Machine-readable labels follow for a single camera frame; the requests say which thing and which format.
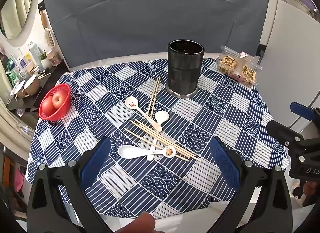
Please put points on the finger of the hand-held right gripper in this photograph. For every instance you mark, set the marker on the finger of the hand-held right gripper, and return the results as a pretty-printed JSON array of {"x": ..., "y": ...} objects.
[
  {"x": 301, "y": 110},
  {"x": 280, "y": 129}
]

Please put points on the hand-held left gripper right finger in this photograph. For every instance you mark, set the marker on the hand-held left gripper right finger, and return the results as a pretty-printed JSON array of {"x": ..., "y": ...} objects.
[{"x": 223, "y": 165}]

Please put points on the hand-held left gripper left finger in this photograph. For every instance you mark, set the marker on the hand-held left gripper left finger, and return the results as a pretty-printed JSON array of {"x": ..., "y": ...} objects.
[{"x": 96, "y": 162}]

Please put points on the wooden chopstick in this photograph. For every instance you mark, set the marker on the wooden chopstick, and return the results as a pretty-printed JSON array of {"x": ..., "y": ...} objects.
[
  {"x": 186, "y": 151},
  {"x": 140, "y": 136},
  {"x": 154, "y": 88},
  {"x": 135, "y": 123},
  {"x": 157, "y": 87},
  {"x": 190, "y": 154}
]

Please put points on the plain white spoon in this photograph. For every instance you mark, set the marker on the plain white spoon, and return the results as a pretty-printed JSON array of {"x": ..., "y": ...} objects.
[{"x": 162, "y": 117}]

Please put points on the black cylindrical utensil holder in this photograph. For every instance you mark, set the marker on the black cylindrical utensil holder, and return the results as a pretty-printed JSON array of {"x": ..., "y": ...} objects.
[{"x": 185, "y": 72}]

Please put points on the person's right hand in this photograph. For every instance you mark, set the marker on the person's right hand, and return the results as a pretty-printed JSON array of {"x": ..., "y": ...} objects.
[{"x": 311, "y": 188}]

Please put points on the person's left hand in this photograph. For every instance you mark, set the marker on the person's left hand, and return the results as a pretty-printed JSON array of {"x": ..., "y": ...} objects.
[{"x": 137, "y": 223}]

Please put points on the white board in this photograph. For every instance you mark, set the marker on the white board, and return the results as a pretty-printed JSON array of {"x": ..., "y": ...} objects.
[{"x": 287, "y": 60}]

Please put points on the blue patterned tablecloth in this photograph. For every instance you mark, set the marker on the blue patterned tablecloth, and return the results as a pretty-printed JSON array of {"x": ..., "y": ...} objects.
[{"x": 212, "y": 112}]

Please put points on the red plastic basket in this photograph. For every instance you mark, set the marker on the red plastic basket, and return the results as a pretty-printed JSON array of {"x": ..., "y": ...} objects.
[{"x": 58, "y": 115}]

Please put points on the red apple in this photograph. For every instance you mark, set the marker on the red apple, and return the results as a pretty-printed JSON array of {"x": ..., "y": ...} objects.
[
  {"x": 58, "y": 99},
  {"x": 47, "y": 105}
]

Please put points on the clear plastic cookie box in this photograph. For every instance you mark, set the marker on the clear plastic cookie box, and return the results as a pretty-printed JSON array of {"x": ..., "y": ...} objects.
[{"x": 237, "y": 67}]

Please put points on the black shelf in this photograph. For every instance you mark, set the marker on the black shelf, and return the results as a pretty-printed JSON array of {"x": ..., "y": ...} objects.
[{"x": 30, "y": 101}]

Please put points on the beige ceramic cup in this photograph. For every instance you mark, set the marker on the beige ceramic cup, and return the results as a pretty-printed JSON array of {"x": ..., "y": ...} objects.
[{"x": 31, "y": 85}]

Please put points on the white patterned cup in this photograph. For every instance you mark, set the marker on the white patterned cup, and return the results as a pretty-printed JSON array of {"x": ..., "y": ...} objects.
[{"x": 18, "y": 89}]

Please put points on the pink jar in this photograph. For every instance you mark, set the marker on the pink jar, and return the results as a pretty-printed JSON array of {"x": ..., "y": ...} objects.
[{"x": 53, "y": 59}]

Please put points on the small potted plant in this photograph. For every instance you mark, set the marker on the small potted plant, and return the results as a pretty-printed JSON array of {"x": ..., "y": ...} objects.
[{"x": 44, "y": 60}]

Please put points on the white bottle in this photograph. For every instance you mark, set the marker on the white bottle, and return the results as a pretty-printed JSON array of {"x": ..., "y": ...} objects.
[{"x": 33, "y": 50}]

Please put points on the wooden hairbrush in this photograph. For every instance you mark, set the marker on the wooden hairbrush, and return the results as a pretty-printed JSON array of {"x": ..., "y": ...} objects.
[{"x": 47, "y": 32}]

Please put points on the grey backdrop board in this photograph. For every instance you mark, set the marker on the grey backdrop board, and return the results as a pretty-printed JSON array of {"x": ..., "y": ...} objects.
[{"x": 155, "y": 17}]

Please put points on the round wall mirror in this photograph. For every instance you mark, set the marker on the round wall mirror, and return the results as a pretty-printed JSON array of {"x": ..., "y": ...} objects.
[{"x": 17, "y": 5}]

